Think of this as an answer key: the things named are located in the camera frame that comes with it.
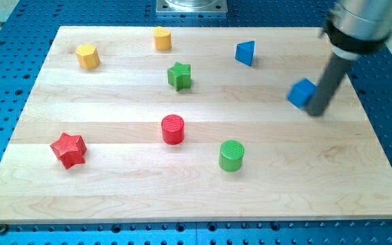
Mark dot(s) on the blue cube block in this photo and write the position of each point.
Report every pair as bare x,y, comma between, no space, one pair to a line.
301,92

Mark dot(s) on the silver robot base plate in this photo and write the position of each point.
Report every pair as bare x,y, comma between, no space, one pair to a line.
191,6

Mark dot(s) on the red cylinder block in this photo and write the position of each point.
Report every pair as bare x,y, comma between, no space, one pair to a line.
172,129

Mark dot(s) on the green cylinder block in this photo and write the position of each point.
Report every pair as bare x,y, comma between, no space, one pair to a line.
231,155

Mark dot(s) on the blue triangle block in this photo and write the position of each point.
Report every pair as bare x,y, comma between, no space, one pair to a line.
244,52

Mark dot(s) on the green star block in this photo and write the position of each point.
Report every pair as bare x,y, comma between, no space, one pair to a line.
179,76

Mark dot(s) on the red star block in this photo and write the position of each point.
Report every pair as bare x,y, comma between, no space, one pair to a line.
69,150

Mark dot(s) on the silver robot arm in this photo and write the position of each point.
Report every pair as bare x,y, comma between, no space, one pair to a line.
355,28

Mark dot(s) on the yellow heart block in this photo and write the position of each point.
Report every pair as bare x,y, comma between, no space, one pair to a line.
162,38

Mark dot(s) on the yellow hexagon block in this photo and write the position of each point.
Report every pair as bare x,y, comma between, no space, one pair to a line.
87,56

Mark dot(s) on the light wooden board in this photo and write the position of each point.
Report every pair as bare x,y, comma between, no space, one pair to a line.
295,167

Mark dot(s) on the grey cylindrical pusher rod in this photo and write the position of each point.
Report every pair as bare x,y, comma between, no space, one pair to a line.
328,84

